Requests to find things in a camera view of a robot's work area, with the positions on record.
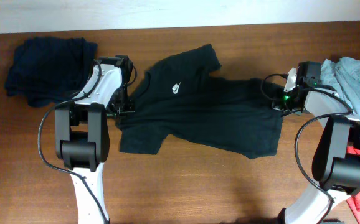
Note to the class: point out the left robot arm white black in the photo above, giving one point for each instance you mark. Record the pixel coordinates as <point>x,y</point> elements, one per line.
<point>82,139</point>

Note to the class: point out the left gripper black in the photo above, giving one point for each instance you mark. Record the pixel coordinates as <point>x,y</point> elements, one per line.
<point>131,108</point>

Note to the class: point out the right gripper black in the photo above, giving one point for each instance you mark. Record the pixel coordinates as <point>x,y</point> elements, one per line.
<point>279,106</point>

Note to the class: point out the folded navy blue garment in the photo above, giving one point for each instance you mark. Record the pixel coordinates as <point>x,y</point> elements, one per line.
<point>50,69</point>

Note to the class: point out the light grey-blue shirt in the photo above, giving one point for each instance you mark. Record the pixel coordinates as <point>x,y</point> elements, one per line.
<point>344,77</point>

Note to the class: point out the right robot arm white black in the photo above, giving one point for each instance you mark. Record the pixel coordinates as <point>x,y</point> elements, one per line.
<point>336,163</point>

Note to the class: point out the black Nike t-shirt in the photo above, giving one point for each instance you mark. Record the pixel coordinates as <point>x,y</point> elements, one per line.
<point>180,96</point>

